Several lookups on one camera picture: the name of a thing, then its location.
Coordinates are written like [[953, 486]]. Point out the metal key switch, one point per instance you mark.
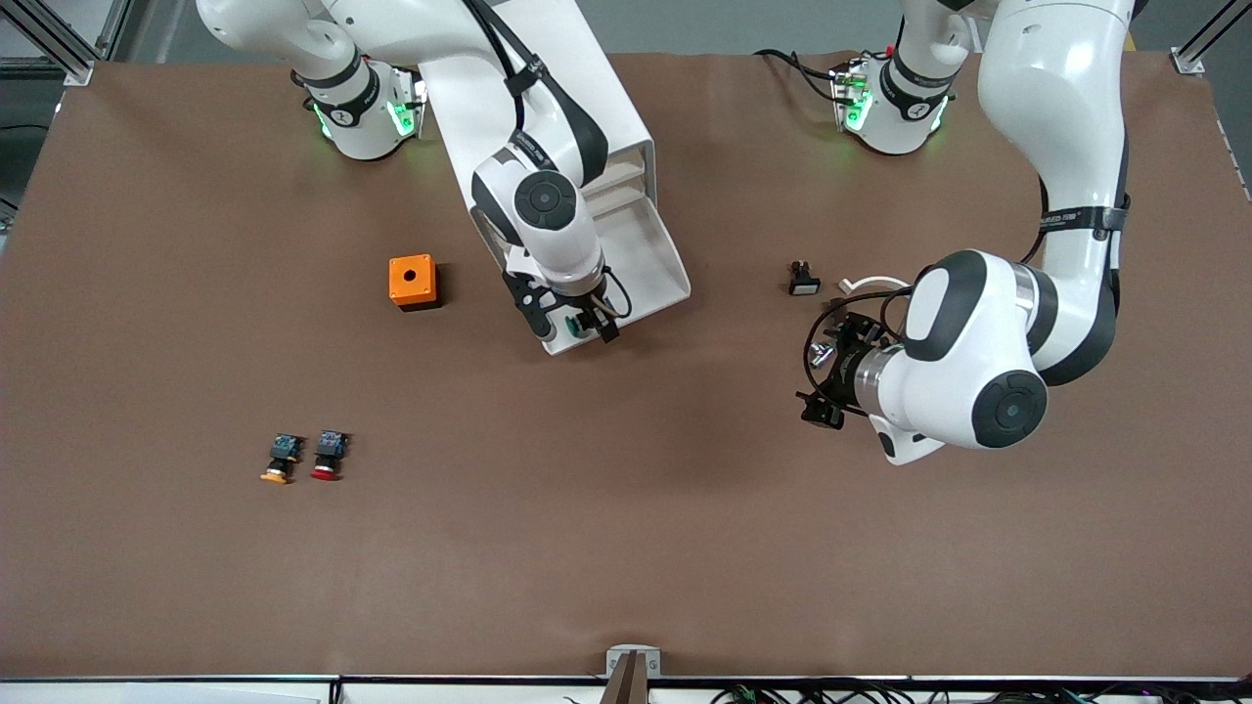
[[820, 354]]

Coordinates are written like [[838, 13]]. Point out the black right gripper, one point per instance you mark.
[[584, 316]]

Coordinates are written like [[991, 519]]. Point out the white curved bracket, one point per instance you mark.
[[871, 284]]

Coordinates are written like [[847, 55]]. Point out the green push button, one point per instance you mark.
[[577, 328]]

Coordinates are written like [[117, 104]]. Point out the black white push button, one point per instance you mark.
[[803, 279]]

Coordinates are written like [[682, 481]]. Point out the grey metal bracket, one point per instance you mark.
[[633, 661]]

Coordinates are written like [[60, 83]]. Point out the aluminium frame profile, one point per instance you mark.
[[1208, 39], [59, 44]]

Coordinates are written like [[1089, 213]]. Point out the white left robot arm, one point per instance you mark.
[[1056, 147]]

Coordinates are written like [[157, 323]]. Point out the red push button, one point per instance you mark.
[[329, 457]]

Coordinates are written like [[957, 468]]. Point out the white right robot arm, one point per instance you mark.
[[548, 200]]

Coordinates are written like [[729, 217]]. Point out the yellow push button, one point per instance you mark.
[[281, 460]]

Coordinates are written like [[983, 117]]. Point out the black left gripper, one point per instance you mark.
[[839, 373]]

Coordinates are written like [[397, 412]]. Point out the orange button box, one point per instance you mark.
[[411, 279]]

